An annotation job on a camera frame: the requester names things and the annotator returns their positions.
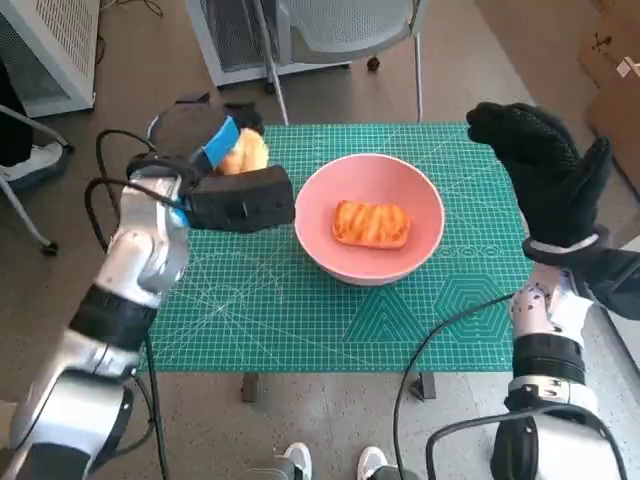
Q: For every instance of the grey mesh seat chair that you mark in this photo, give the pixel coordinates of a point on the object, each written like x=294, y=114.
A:
x=350, y=25

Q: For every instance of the striped rectangular toy bread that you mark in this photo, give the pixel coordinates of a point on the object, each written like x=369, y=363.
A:
x=372, y=225

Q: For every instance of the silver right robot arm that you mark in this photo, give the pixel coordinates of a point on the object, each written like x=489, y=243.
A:
x=545, y=360

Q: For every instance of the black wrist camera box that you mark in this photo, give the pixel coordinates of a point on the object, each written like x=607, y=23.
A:
x=615, y=285
x=240, y=200

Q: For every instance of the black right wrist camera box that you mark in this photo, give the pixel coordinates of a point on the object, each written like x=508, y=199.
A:
x=615, y=285

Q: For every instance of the green cutting mat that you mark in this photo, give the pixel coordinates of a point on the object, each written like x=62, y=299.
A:
x=280, y=320

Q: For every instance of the white sneaker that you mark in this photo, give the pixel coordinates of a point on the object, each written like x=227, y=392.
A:
x=372, y=460
x=298, y=457

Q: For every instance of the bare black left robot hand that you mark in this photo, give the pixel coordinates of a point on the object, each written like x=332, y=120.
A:
x=190, y=135

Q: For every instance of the white paper label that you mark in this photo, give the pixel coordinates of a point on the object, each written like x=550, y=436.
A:
x=629, y=66

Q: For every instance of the person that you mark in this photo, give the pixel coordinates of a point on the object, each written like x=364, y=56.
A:
x=35, y=157

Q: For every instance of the pink bowl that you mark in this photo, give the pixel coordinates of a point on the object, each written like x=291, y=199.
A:
x=315, y=215

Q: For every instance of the grey metal tube chair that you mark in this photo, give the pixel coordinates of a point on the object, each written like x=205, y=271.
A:
x=20, y=210

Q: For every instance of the round toy bread bun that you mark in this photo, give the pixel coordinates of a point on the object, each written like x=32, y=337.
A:
x=250, y=152

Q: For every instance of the small table with dark legs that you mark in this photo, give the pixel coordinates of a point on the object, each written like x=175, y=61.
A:
x=250, y=390

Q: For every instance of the white perforated metal cabinet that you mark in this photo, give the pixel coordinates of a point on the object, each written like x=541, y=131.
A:
x=230, y=35
x=65, y=40

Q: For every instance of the cardboard box with black mark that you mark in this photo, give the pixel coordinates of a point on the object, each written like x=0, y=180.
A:
x=607, y=40

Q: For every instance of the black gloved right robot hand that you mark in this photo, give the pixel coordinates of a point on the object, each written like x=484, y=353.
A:
x=550, y=180

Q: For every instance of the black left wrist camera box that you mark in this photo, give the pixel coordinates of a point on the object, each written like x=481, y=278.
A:
x=240, y=200

